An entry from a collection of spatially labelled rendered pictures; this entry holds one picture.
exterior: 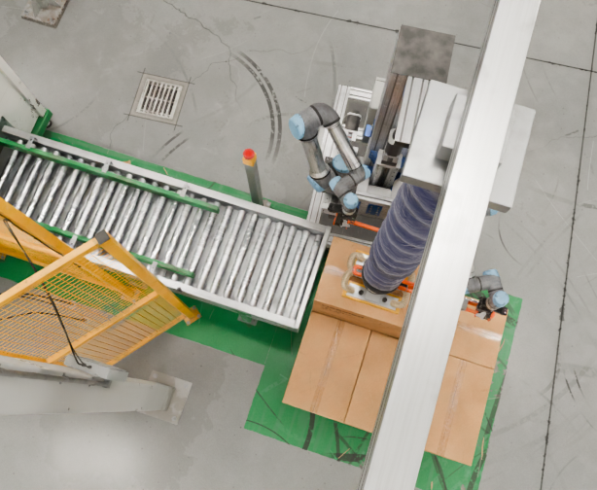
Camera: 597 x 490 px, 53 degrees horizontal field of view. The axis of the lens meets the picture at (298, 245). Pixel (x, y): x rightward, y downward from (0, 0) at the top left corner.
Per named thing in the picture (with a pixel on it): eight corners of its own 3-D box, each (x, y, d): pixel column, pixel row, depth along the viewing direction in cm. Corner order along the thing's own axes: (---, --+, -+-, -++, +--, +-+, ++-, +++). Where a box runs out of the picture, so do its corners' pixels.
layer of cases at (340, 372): (283, 402, 408) (281, 402, 370) (327, 266, 433) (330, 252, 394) (454, 460, 399) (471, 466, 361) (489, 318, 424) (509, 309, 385)
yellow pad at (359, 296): (340, 296, 347) (341, 295, 342) (346, 280, 349) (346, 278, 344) (398, 314, 344) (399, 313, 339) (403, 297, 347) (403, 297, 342)
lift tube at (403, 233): (363, 270, 283) (413, 171, 162) (377, 224, 289) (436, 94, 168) (412, 286, 282) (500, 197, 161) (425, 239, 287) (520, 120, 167)
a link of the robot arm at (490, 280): (477, 271, 303) (484, 293, 300) (499, 266, 303) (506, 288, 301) (474, 274, 310) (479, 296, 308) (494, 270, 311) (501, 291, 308)
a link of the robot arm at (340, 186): (344, 175, 324) (356, 191, 322) (327, 186, 323) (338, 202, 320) (345, 169, 317) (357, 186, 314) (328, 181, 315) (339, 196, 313)
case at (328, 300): (311, 310, 385) (313, 299, 346) (330, 252, 394) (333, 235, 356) (403, 338, 380) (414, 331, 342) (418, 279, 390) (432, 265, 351)
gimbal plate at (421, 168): (398, 181, 164) (401, 174, 160) (427, 87, 172) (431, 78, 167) (506, 214, 162) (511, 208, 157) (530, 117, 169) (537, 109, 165)
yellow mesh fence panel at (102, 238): (96, 385, 425) (-86, 365, 222) (89, 372, 427) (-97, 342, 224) (201, 316, 438) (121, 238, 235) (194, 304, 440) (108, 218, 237)
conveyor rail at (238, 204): (14, 142, 428) (1, 130, 410) (17, 136, 430) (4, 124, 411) (323, 240, 411) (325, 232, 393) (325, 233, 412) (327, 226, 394)
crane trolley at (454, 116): (433, 160, 162) (440, 145, 153) (447, 109, 166) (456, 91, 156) (491, 178, 160) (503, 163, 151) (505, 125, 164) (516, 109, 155)
